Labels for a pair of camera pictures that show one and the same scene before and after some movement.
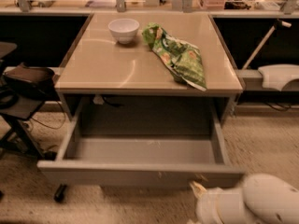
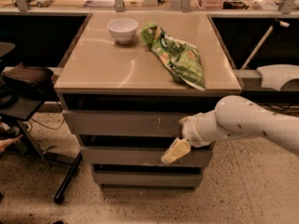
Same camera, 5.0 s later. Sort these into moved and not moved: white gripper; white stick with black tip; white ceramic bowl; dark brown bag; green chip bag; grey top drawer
Moved: white gripper; grey top drawer
Not moved: white ceramic bowl; green chip bag; dark brown bag; white stick with black tip
